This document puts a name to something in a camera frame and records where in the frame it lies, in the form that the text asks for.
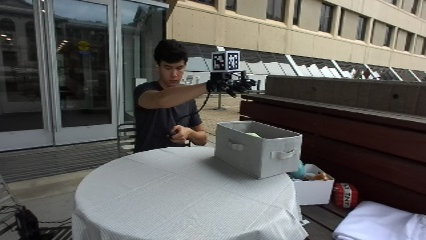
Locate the metal pole stand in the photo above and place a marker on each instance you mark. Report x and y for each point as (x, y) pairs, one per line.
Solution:
(220, 100)

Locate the the person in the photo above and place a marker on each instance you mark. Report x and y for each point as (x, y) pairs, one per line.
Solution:
(155, 116)

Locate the white cube with black markers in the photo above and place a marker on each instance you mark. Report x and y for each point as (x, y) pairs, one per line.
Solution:
(225, 61)

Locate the pale green item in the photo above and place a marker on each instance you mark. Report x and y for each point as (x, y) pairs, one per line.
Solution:
(253, 134)

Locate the grey fabric storage box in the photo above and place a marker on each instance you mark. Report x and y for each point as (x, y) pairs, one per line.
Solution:
(257, 153)

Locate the white tablecloth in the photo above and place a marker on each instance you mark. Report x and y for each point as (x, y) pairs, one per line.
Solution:
(177, 200)

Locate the beige building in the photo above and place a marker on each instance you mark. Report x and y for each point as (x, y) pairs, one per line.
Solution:
(311, 30)

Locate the teal soft toy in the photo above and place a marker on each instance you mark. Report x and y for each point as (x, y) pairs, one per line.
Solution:
(299, 171)

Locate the dark wooden bench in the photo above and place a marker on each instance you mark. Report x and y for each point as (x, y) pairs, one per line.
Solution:
(354, 133)

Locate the glass door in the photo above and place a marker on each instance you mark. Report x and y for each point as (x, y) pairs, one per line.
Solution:
(80, 66)

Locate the orange brown soft toy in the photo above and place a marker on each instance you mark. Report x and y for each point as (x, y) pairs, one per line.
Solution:
(318, 176)

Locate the white open box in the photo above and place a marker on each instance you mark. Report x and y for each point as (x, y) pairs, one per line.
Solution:
(314, 191)

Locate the red block soft toy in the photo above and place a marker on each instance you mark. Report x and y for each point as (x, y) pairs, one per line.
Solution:
(345, 195)

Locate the black bag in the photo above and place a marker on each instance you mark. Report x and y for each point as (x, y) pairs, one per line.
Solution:
(27, 221)

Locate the grey slatted chair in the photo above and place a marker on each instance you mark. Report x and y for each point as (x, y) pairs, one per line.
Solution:
(7, 206)

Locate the white folded cloth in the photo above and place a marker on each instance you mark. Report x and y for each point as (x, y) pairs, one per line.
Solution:
(381, 221)

